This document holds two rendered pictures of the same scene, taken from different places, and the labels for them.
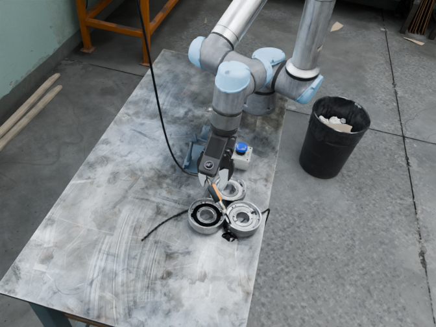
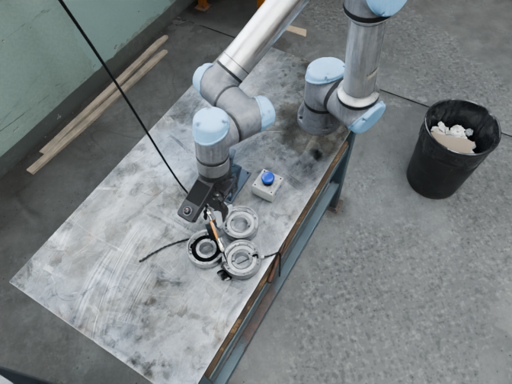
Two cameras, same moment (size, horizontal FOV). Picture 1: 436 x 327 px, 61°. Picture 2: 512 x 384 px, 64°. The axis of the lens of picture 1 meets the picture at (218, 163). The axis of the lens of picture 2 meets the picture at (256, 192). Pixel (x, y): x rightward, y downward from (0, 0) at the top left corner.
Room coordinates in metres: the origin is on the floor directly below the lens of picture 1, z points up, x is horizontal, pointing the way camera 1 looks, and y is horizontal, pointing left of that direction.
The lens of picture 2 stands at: (0.25, -0.34, 1.86)
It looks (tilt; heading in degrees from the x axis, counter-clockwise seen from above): 58 degrees down; 26
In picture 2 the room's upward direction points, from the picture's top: 4 degrees counter-clockwise
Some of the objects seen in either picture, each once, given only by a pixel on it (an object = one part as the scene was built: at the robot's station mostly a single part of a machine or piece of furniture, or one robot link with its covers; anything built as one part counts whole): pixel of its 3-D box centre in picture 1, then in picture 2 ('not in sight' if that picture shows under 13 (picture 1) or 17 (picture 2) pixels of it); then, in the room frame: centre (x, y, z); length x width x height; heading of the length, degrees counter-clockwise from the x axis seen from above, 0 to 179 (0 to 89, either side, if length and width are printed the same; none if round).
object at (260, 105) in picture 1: (259, 93); (320, 108); (1.21, -0.12, 0.85); 0.15 x 0.15 x 0.10
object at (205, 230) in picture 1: (206, 216); (206, 249); (0.62, 0.01, 0.82); 0.10 x 0.10 x 0.04
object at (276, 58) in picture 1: (266, 68); (325, 83); (1.20, -0.13, 0.97); 0.13 x 0.12 x 0.14; 61
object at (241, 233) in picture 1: (242, 219); (241, 260); (0.62, -0.09, 0.82); 0.10 x 0.10 x 0.04
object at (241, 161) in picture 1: (240, 155); (269, 184); (0.88, -0.07, 0.82); 0.08 x 0.07 x 0.05; 173
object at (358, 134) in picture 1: (329, 140); (446, 154); (1.74, -0.66, 0.21); 0.34 x 0.34 x 0.43
